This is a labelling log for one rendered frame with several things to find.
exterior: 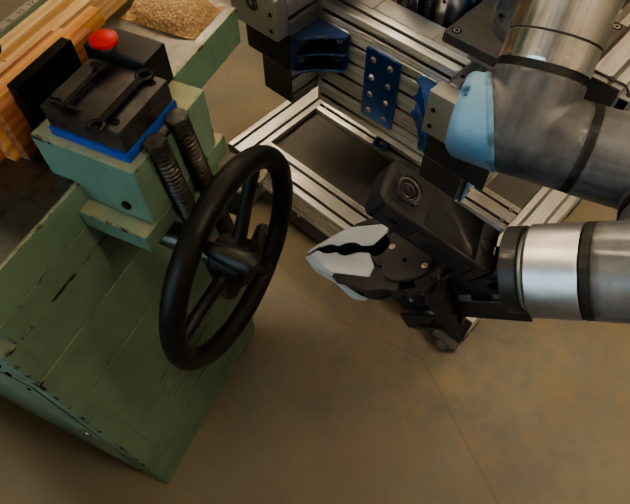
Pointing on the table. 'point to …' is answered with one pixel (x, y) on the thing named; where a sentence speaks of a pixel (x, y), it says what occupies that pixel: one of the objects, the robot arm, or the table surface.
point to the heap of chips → (174, 15)
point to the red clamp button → (103, 39)
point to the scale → (11, 18)
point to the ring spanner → (119, 101)
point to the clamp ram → (43, 79)
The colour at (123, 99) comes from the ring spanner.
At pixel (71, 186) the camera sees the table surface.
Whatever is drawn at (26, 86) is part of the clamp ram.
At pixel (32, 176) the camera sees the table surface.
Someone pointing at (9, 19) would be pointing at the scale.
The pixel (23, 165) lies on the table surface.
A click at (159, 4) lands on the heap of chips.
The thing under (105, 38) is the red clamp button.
